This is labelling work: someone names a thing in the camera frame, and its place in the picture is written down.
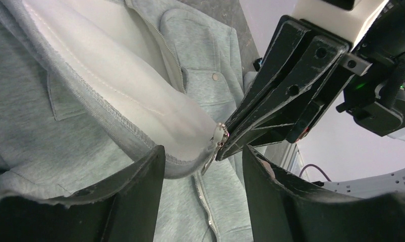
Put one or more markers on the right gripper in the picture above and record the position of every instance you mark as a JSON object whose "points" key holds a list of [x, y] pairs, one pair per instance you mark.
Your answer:
{"points": [[279, 104]]}

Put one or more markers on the grey zip-up jacket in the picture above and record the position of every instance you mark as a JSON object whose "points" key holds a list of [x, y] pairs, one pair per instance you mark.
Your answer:
{"points": [[87, 88]]}

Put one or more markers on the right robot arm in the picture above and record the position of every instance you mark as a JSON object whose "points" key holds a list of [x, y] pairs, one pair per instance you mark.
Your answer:
{"points": [[322, 49]]}

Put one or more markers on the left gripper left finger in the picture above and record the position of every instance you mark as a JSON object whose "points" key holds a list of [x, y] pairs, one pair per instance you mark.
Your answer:
{"points": [[122, 207]]}

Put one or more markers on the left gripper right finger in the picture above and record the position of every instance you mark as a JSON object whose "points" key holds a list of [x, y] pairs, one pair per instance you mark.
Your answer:
{"points": [[284, 207]]}

